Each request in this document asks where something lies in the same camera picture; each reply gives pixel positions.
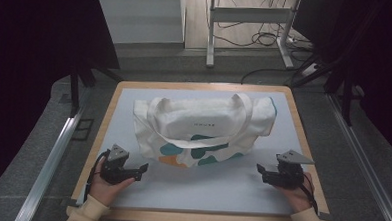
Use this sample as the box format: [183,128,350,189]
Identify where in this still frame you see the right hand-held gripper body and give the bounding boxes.
[263,148,316,192]

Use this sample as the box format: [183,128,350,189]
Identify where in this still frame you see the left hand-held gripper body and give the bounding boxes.
[99,142,139,187]

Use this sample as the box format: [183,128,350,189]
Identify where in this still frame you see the white canvas tote bag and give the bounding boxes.
[130,88,280,173]

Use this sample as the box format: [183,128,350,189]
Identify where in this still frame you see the person's left hand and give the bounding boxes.
[88,155,137,209]

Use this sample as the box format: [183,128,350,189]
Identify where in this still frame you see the person's right hand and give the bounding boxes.
[275,170,316,215]

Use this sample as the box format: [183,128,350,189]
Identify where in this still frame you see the wooden framed work board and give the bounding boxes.
[76,83,314,217]

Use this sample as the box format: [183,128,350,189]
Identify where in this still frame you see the black metal stand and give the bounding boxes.
[288,44,368,128]
[66,64,124,121]

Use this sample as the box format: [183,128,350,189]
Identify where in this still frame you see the white power strip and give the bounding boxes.
[300,62,321,79]

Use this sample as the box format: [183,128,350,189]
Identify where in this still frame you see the black curtain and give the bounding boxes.
[0,0,124,211]
[286,0,392,164]

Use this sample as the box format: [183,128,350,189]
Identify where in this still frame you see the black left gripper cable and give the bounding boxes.
[83,148,112,205]

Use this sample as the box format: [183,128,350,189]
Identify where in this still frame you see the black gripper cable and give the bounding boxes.
[299,174,321,216]
[83,148,112,205]

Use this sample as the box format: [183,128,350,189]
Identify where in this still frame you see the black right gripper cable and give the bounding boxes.
[299,174,321,216]

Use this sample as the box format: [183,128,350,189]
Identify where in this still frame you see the aluminium floor rail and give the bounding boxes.
[13,106,87,221]
[321,92,392,221]

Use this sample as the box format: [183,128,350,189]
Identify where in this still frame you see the long black floor cable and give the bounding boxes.
[239,51,318,89]

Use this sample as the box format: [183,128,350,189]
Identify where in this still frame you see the tangled black floor cables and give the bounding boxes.
[202,0,318,54]

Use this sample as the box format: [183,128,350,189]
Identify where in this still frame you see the white metal desk frame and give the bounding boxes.
[205,0,302,72]

